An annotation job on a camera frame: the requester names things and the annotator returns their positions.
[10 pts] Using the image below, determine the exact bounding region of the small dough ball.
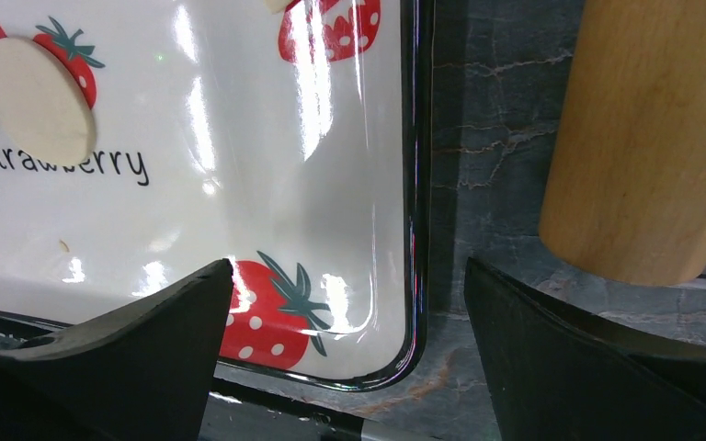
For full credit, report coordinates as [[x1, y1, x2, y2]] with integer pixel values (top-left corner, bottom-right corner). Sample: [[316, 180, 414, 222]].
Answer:
[[0, 38, 97, 166]]

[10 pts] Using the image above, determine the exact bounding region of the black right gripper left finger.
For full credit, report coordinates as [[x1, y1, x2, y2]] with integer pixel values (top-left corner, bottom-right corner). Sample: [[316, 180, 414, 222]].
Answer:
[[0, 259, 233, 440]]

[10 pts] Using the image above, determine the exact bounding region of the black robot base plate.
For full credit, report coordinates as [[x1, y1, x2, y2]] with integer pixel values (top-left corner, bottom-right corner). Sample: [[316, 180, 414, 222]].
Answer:
[[0, 304, 439, 441]]

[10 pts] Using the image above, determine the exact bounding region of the white strawberry enamel tray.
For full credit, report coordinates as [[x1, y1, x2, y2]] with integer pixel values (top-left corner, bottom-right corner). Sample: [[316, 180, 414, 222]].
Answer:
[[0, 1, 435, 391]]

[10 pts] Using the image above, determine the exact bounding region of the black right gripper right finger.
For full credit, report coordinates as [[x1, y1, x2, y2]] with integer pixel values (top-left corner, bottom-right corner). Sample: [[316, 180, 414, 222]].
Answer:
[[464, 259, 706, 440]]

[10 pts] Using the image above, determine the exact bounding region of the wooden dough roller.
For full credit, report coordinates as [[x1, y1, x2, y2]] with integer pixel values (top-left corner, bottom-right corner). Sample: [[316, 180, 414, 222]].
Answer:
[[539, 1, 706, 289]]

